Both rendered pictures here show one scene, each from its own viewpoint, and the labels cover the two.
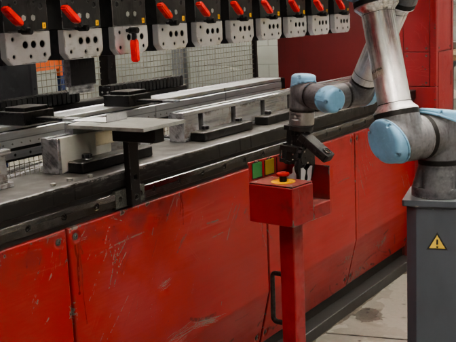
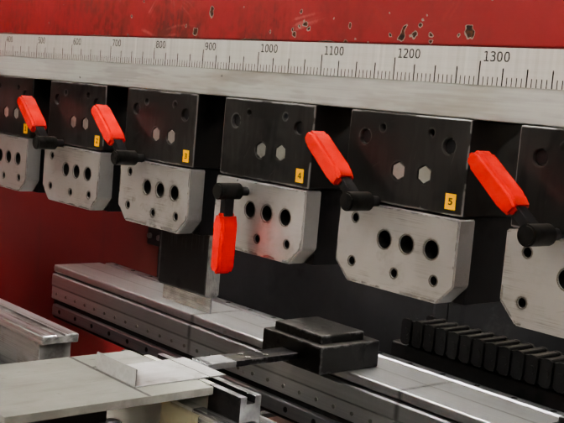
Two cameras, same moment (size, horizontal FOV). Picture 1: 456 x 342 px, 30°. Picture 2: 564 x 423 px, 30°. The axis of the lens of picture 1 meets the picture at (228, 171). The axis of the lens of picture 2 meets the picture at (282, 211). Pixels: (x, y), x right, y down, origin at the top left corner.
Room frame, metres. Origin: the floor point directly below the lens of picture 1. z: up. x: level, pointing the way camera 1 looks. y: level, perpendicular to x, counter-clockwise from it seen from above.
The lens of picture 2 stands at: (2.79, -0.81, 1.34)
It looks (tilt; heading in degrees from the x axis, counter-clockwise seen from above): 6 degrees down; 106
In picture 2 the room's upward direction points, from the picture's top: 5 degrees clockwise
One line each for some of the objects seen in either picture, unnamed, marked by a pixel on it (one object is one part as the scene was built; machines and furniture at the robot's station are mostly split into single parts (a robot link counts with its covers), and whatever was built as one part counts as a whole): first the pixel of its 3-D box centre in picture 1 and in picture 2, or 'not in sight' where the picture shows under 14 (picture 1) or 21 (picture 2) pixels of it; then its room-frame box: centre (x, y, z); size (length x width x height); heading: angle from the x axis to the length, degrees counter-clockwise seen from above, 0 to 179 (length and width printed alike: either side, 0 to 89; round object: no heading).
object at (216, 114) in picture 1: (300, 99); not in sight; (3.39, -0.30, 0.92); 1.67 x 0.06 x 0.10; 147
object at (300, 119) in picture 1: (300, 119); not in sight; (2.52, -0.22, 0.95); 0.08 x 0.08 x 0.05
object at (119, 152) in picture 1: (112, 158); not in sight; (2.34, 0.32, 0.89); 0.30 x 0.05 x 0.03; 147
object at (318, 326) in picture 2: (44, 115); (279, 347); (2.43, 0.52, 1.01); 0.26 x 0.12 x 0.05; 57
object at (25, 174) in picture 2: not in sight; (30, 133); (1.98, 0.62, 1.25); 0.15 x 0.09 x 0.17; 147
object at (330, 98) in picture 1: (328, 97); not in sight; (2.44, -0.30, 1.02); 0.11 x 0.11 x 0.08; 31
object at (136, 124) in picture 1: (125, 123); (75, 383); (2.26, 0.27, 1.00); 0.26 x 0.18 x 0.01; 57
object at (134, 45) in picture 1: (133, 44); (229, 227); (2.43, 0.25, 1.20); 0.04 x 0.02 x 0.10; 57
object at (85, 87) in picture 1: (80, 75); (189, 267); (2.34, 0.39, 1.12); 0.10 x 0.02 x 0.10; 147
